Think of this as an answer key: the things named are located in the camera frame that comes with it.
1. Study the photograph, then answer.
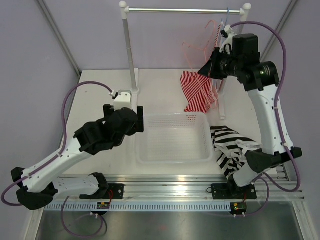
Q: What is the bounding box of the red white striped tank top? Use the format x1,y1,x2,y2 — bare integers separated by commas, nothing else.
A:
179,23,223,114

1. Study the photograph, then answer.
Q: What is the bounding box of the white clothes rack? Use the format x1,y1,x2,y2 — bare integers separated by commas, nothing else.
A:
119,1,252,114

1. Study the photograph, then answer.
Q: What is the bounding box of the left aluminium frame post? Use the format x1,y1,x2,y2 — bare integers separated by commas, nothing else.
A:
35,0,82,79

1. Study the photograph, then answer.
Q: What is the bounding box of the aluminium frame post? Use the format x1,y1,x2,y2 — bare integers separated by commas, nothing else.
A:
260,0,300,62
35,0,82,79

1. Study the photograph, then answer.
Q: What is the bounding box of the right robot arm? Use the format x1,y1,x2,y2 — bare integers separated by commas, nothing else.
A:
198,33,303,198

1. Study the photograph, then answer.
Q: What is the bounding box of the white slotted cable duct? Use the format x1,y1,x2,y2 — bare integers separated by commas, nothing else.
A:
44,201,231,212

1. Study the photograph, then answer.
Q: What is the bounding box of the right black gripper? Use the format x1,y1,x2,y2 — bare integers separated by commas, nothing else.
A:
199,48,243,81

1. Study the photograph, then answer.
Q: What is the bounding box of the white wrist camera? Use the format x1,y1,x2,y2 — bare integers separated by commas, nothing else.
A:
219,24,237,54
109,90,132,111

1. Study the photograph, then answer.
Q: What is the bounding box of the pink wire hanger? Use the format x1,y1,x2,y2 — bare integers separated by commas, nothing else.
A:
181,19,218,111

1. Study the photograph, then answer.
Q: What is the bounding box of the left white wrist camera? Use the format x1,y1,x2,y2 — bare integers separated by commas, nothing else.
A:
109,90,132,111

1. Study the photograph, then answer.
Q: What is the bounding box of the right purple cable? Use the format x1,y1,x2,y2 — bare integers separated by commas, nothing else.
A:
229,21,302,216

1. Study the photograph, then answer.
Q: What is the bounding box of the right aluminium frame post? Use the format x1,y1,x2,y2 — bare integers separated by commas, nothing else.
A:
260,0,300,62

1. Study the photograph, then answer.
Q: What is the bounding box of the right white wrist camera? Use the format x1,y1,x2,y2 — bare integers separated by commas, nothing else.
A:
219,24,237,54

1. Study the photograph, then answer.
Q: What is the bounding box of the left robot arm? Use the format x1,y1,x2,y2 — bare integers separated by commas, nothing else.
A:
11,104,144,211

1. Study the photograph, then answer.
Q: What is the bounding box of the purple cable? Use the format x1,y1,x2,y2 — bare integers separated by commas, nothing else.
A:
1,81,116,237
229,21,302,216

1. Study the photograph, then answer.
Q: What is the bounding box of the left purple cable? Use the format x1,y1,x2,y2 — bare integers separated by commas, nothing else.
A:
1,81,116,237

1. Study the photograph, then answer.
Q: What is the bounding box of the black white striped tank top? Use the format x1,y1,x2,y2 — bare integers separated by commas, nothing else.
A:
210,126,262,179

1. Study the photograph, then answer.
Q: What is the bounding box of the blue wire hanger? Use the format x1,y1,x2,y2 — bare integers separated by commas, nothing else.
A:
221,8,230,27

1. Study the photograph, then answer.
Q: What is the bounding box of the white plastic basket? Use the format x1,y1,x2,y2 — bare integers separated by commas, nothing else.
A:
135,112,213,164

